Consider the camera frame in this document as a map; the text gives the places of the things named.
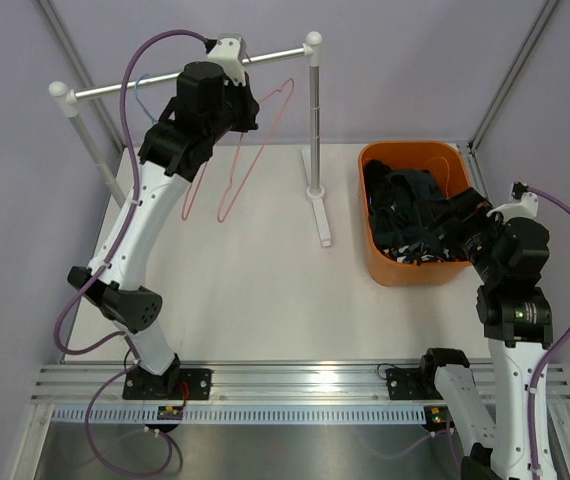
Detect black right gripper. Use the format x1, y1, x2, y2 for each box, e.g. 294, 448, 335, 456
414, 187, 508, 283

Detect orange camouflage shorts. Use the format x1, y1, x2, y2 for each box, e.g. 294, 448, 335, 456
381, 242, 448, 266

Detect dark green shorts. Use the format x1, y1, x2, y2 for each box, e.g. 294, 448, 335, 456
366, 168, 460, 263

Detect pink wire hanger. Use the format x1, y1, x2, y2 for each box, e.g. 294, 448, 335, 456
216, 77, 296, 222
181, 162, 209, 221

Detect black shorts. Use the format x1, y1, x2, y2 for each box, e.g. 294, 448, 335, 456
363, 159, 392, 194

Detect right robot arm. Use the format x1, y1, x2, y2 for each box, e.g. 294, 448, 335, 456
417, 188, 557, 479

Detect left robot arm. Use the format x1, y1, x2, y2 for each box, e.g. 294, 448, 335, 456
68, 61, 259, 400

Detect orange plastic laundry basket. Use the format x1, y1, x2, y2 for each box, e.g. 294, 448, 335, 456
357, 140, 472, 287

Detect metal clothes rack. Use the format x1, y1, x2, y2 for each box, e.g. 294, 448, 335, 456
49, 30, 332, 247

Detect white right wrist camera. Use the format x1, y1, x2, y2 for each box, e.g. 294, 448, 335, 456
486, 182, 539, 223

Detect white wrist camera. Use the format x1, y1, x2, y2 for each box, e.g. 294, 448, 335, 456
486, 182, 539, 223
206, 34, 247, 86

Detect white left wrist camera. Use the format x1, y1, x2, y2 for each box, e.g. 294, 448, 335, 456
206, 34, 247, 86

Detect blue wire hanger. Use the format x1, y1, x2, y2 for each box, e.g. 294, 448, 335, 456
134, 73, 159, 125

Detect aluminium mounting rail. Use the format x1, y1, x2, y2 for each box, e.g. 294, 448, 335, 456
29, 363, 570, 404

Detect white slotted cable duct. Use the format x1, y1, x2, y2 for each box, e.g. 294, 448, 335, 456
52, 404, 427, 425

